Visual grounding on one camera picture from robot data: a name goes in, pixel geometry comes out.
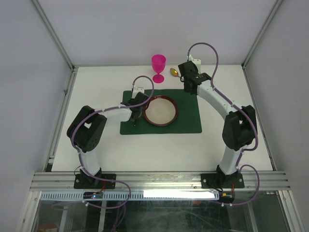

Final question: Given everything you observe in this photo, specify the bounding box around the aluminium right frame post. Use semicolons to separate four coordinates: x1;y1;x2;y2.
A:
241;0;284;70

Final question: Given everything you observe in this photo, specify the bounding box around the aluminium front rail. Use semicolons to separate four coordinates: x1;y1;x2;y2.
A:
30;171;291;191

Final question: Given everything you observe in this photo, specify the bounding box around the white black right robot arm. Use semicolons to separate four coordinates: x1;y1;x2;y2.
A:
178;61;257;187

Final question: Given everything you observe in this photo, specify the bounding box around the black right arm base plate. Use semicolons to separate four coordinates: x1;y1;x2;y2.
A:
200;172;245;191

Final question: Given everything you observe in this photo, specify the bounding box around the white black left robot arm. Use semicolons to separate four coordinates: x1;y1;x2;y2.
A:
66;92;151;188

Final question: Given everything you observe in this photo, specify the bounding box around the green placemat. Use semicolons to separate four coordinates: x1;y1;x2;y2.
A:
120;89;202;135

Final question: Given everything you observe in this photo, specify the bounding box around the aluminium frame post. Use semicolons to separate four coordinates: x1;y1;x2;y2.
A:
30;0;78;73
241;0;284;70

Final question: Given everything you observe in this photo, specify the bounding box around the pink plastic goblet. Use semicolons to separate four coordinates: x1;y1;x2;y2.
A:
152;54;166;84

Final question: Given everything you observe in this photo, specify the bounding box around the white slotted cable duct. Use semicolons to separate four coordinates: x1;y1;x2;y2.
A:
41;190;219;201

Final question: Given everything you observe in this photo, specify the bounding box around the aluminium left frame post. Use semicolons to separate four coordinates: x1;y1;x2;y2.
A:
30;0;78;73

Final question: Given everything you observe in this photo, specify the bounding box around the gold bowl spoon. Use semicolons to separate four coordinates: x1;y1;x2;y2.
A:
169;68;181;79

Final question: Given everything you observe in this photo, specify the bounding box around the red rimmed cream plate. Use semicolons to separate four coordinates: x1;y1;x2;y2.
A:
143;95;179;127

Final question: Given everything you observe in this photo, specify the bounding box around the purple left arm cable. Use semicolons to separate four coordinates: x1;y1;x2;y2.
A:
48;75;155;232

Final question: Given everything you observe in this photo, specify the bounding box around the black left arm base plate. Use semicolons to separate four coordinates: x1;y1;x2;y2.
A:
73;173;116;189

